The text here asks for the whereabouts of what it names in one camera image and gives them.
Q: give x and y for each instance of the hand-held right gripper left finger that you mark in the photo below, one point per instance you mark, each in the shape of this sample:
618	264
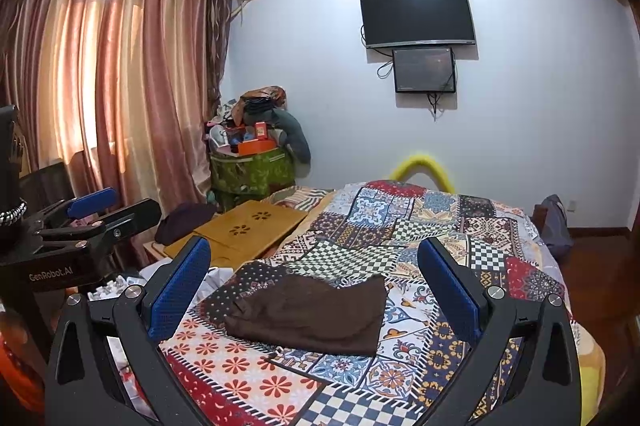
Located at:
180	291

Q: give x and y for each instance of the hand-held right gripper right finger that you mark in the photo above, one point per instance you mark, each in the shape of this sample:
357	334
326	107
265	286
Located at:
450	291

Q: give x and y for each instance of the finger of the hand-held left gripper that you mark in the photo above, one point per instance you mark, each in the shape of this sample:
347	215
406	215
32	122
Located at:
92	201
130	213

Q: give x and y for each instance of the brown small garment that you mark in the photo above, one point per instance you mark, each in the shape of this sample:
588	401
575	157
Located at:
310	311

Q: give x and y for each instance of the pile of mixed clothes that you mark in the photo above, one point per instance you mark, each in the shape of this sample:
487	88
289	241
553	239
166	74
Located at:
260	101

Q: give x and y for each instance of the dark purple cloth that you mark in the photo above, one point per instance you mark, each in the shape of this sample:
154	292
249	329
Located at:
185	221

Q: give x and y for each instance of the patchwork printed blanket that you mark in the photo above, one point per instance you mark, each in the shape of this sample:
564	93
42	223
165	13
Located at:
400	226

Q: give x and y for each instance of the bamboo lap table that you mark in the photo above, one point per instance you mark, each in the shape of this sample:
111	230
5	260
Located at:
240	228

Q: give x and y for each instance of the person's orange clothing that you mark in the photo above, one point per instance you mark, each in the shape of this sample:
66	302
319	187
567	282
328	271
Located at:
17	366

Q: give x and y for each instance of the grey backpack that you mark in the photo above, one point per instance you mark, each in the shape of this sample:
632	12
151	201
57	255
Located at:
555	226

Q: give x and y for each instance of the pink curtain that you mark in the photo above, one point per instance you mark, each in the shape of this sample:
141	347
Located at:
125	81

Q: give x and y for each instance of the green patterned storage bag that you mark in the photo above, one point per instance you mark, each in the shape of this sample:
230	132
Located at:
250	178

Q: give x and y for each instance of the yellow curved tube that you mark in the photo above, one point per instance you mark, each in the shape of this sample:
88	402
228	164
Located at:
419	161

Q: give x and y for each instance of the orange box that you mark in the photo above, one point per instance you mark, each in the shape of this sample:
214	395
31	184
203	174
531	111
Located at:
255	147

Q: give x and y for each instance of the small red box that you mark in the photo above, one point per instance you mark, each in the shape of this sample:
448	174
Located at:
260	130

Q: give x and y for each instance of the yellow bed sheet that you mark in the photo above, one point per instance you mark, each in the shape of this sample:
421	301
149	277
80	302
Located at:
590	366

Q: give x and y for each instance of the small black wall monitor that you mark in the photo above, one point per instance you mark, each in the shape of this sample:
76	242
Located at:
424	70

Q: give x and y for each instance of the black wall television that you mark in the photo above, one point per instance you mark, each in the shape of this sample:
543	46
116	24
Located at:
417	13

